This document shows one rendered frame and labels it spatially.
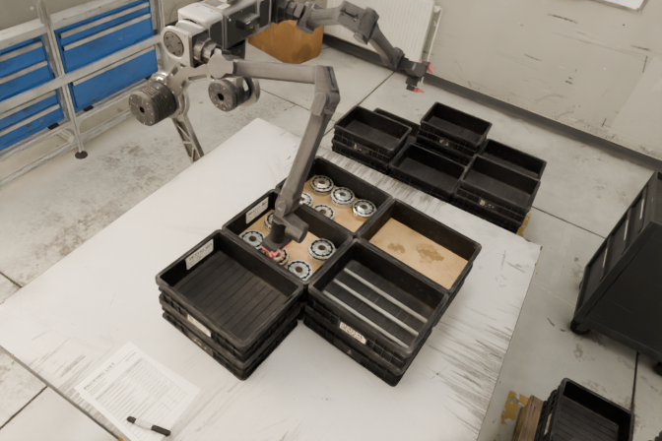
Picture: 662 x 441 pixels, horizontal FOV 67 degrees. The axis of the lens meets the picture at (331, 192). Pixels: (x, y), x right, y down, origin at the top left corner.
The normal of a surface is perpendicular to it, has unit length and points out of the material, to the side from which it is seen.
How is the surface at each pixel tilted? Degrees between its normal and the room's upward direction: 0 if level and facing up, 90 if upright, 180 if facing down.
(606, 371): 0
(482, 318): 0
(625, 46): 90
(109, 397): 0
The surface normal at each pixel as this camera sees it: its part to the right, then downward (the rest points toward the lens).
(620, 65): -0.50, 0.54
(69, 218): 0.12, -0.73
